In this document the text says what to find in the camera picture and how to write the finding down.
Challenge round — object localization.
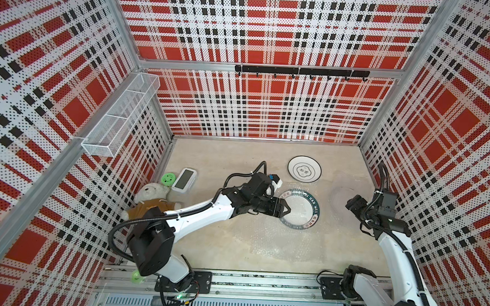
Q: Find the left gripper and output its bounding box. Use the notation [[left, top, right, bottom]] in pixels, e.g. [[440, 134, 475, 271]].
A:
[[249, 195, 292, 219]]

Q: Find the grey rimmed plate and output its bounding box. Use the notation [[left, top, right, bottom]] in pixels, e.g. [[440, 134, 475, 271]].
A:
[[280, 189, 320, 230]]

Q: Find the bubble wrap of orange plate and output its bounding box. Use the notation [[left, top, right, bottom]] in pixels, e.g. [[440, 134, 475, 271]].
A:
[[232, 217, 333, 264]]

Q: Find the white plate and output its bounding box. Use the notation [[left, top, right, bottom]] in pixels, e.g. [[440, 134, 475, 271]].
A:
[[287, 155, 322, 183]]

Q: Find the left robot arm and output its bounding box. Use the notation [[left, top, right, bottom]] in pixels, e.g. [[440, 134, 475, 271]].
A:
[[107, 172, 291, 291]]

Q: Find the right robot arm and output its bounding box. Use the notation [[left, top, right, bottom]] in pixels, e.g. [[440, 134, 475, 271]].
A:
[[341, 190, 438, 306]]

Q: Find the white digital clock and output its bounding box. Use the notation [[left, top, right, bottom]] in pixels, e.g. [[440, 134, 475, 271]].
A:
[[171, 168, 198, 194]]

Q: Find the green round button toy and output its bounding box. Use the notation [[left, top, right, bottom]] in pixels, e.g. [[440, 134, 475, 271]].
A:
[[160, 173, 177, 187]]

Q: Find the white teddy bear toy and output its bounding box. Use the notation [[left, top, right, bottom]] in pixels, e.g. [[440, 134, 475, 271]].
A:
[[121, 183, 182, 221]]

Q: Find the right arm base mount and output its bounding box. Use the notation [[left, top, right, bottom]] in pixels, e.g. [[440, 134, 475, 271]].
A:
[[319, 275, 346, 301]]

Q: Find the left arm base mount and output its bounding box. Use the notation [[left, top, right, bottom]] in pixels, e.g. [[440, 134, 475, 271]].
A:
[[154, 270, 213, 294]]

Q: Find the black hook rail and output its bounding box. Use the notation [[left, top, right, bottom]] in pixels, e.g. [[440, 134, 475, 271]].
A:
[[234, 65, 370, 80]]

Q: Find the green knob on rail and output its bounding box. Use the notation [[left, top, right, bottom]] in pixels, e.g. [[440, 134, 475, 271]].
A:
[[130, 270, 144, 285]]

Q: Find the white wire mesh basket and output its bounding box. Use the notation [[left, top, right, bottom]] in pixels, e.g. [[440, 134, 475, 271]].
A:
[[82, 73, 160, 158]]

